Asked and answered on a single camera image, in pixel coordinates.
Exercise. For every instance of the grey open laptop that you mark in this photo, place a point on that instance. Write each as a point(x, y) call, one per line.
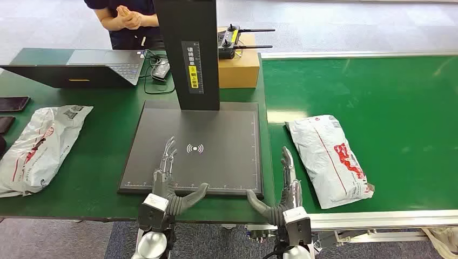
point(89, 75)

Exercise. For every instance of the black remote controller with antennas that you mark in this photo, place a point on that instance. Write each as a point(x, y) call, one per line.
point(226, 50)

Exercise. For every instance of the green conveyor belt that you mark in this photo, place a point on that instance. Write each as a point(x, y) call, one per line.
point(393, 125)

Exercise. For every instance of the white courier package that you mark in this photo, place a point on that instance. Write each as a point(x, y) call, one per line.
point(329, 161)
point(39, 150)

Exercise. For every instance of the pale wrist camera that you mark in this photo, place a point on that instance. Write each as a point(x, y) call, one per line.
point(152, 212)
point(298, 227)

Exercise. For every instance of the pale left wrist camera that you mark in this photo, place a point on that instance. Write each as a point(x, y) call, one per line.
point(152, 212)

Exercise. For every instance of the black inbound scanner machine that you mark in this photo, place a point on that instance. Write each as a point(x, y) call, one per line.
point(214, 161)

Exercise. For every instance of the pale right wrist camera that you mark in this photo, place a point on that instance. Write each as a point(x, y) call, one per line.
point(298, 227)

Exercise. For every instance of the beige cloth bag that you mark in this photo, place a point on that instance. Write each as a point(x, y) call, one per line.
point(443, 243)

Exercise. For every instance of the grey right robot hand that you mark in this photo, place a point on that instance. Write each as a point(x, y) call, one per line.
point(291, 195)

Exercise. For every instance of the dark flat device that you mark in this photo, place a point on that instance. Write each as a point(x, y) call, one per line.
point(2, 146)

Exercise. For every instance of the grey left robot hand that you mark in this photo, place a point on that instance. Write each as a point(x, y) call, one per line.
point(164, 182)

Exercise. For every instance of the grey power adapter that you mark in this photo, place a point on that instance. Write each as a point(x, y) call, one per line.
point(161, 69)

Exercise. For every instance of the person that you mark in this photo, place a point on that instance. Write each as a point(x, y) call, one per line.
point(132, 39)

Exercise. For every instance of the brown cardboard box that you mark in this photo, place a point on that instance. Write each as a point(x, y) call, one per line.
point(238, 71)

